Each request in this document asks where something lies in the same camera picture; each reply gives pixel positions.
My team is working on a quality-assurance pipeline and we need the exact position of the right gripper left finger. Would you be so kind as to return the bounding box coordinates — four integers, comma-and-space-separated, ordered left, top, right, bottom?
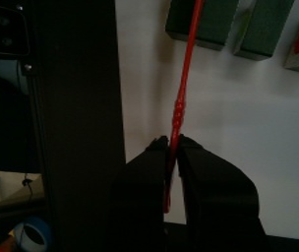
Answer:
109, 135, 172, 252

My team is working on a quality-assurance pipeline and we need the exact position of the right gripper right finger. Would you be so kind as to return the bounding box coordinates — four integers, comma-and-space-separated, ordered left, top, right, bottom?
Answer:
176, 133, 272, 252

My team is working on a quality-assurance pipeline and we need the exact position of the red toy knife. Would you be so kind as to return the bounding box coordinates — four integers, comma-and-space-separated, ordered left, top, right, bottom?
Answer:
162, 0, 205, 215

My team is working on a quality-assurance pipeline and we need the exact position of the blue tape roll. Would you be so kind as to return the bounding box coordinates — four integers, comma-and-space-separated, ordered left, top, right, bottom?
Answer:
11, 215, 54, 252

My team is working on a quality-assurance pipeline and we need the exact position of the black stand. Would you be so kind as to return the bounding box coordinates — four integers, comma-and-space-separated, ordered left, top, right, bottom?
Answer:
0, 173, 47, 232

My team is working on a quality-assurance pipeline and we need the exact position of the orange object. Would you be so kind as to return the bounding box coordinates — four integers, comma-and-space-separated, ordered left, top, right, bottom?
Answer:
0, 235, 18, 252

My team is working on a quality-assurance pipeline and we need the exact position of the pale grey rounded object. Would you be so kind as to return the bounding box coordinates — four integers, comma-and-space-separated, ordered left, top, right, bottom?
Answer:
0, 58, 31, 96

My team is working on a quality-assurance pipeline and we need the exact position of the black camera housing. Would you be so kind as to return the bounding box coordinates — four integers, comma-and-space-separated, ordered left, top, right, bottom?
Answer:
0, 2, 31, 57

